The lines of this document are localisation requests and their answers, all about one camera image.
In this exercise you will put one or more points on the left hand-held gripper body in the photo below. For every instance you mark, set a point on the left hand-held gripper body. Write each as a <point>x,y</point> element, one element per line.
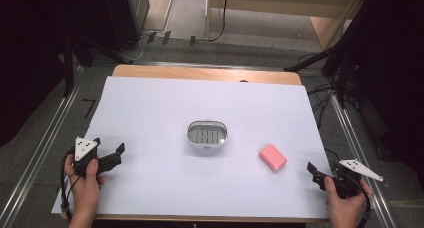
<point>81,148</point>

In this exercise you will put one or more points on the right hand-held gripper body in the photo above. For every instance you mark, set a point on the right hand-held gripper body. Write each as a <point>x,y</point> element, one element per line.
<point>348,183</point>

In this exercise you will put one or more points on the person's right hand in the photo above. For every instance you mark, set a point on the person's right hand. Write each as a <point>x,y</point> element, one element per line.
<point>346,206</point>

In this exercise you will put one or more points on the person's left hand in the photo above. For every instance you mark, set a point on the person's left hand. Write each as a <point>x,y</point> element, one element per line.
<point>85,191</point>

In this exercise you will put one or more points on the pink soap bar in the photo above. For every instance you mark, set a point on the pink soap bar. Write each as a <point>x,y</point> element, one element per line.
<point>272,157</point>

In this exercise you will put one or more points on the white paper sheet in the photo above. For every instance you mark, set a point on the white paper sheet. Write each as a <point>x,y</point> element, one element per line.
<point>160,114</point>

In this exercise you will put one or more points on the white soap dish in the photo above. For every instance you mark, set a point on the white soap dish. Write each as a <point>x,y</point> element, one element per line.
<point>207,134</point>

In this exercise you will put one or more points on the black stand leg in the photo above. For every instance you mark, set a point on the black stand leg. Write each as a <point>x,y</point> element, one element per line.
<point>310,59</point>

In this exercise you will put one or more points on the wooden table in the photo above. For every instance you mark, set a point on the wooden table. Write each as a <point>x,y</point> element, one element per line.
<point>200,73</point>

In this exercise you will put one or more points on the black tape strip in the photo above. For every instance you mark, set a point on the black tape strip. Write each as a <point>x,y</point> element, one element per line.
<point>192,40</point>
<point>166,37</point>
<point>151,37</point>

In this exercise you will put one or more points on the black curtain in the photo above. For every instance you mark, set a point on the black curtain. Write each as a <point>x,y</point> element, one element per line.
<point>40,38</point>
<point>393,54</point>

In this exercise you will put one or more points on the light wooden cabinet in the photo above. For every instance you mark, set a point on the light wooden cabinet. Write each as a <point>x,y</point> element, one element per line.
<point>276,1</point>

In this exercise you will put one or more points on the metal floor rail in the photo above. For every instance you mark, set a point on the metal floor rail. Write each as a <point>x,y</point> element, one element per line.
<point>40,148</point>
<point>356,148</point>

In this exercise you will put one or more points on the black stand post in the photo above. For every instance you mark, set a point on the black stand post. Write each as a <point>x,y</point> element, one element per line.
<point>68,71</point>

